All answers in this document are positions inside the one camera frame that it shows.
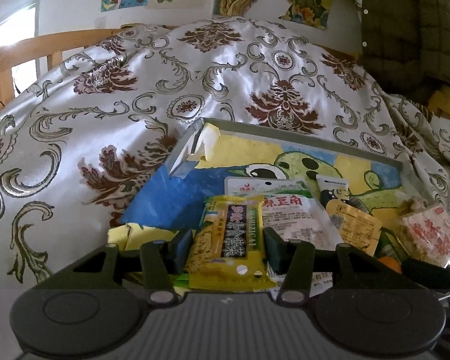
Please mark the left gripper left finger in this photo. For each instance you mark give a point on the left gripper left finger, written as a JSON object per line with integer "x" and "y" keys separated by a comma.
{"x": 106, "y": 267}

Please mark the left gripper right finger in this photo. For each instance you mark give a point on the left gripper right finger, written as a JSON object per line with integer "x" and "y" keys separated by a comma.
{"x": 298, "y": 261}

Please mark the orange fruit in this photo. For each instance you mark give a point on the orange fruit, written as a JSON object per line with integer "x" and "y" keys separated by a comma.
{"x": 391, "y": 263}

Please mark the white green bean snack pouch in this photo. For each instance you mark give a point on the white green bean snack pouch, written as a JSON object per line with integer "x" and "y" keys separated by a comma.
{"x": 290, "y": 209}

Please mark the gold foil snack packet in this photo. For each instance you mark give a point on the gold foil snack packet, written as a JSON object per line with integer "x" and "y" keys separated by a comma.
{"x": 356, "y": 227}

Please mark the yellow pickled vegetable packet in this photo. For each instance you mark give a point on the yellow pickled vegetable packet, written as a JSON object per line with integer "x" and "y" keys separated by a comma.
{"x": 228, "y": 252}

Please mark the dark blue stick packet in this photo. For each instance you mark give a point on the dark blue stick packet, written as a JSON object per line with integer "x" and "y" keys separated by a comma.
{"x": 333, "y": 188}

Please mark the rice cracker red packet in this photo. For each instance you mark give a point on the rice cracker red packet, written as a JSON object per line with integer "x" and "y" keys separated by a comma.
{"x": 426, "y": 235}

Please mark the green snack packet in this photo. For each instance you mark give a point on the green snack packet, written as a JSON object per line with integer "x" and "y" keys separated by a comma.
{"x": 389, "y": 246}

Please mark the nut granola bar packet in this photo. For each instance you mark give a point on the nut granola bar packet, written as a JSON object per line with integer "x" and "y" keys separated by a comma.
{"x": 411, "y": 206}

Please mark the floral satin bedspread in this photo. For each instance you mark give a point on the floral satin bedspread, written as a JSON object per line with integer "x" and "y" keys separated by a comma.
{"x": 80, "y": 142}

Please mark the grey tray box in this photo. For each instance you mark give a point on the grey tray box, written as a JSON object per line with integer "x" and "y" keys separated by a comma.
{"x": 216, "y": 157}

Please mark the frog painting tray liner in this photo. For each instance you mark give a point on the frog painting tray liner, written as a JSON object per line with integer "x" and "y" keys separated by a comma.
{"x": 211, "y": 151}

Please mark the window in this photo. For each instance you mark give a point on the window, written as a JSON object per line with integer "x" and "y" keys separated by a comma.
{"x": 22, "y": 24}

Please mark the olive quilted jacket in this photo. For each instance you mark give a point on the olive quilted jacket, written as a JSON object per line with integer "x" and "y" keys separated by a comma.
{"x": 406, "y": 46}

